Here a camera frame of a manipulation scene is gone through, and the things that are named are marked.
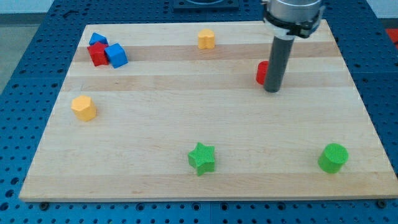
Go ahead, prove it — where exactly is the yellow heart block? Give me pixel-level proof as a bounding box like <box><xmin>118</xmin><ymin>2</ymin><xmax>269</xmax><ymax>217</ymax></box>
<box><xmin>198</xmin><ymin>29</ymin><xmax>215</xmax><ymax>49</ymax></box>

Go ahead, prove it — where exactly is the blue triangle block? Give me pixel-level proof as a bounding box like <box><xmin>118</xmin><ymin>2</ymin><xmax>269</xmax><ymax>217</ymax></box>
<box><xmin>89</xmin><ymin>32</ymin><xmax>108</xmax><ymax>45</ymax></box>

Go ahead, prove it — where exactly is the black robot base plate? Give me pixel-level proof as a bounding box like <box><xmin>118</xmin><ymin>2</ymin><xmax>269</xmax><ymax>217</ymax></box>
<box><xmin>172</xmin><ymin>0</ymin><xmax>239</xmax><ymax>10</ymax></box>

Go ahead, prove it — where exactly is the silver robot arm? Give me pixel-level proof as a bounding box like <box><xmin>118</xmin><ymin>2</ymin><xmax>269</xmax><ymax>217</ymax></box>
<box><xmin>261</xmin><ymin>0</ymin><xmax>325</xmax><ymax>93</ymax></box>

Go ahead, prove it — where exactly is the red cylinder block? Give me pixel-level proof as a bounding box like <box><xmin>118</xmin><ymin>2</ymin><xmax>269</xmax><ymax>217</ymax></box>
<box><xmin>256</xmin><ymin>61</ymin><xmax>269</xmax><ymax>85</ymax></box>

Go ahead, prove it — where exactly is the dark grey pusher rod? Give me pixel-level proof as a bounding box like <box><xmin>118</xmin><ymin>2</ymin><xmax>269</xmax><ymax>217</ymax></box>
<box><xmin>264</xmin><ymin>36</ymin><xmax>294</xmax><ymax>93</ymax></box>

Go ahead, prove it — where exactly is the wooden board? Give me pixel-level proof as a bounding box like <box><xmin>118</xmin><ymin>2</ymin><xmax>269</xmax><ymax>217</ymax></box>
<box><xmin>19</xmin><ymin>21</ymin><xmax>397</xmax><ymax>202</ymax></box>

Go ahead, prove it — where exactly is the green cylinder block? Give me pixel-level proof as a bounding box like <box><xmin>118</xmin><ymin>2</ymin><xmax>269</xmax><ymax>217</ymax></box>
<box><xmin>318</xmin><ymin>143</ymin><xmax>349</xmax><ymax>174</ymax></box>

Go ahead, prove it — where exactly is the green star block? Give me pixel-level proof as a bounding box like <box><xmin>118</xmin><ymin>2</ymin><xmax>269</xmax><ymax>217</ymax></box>
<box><xmin>188</xmin><ymin>142</ymin><xmax>215</xmax><ymax>176</ymax></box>

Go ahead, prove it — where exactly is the red star block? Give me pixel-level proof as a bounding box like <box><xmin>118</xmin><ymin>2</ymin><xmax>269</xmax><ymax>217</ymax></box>
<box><xmin>87</xmin><ymin>42</ymin><xmax>109</xmax><ymax>67</ymax></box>

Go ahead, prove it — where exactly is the blue cube block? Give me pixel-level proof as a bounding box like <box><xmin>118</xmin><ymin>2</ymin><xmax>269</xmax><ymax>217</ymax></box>
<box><xmin>104</xmin><ymin>43</ymin><xmax>128</xmax><ymax>68</ymax></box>

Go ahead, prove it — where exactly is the yellow hexagon block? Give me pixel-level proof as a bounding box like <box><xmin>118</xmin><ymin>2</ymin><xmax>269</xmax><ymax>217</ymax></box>
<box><xmin>71</xmin><ymin>95</ymin><xmax>97</xmax><ymax>121</ymax></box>

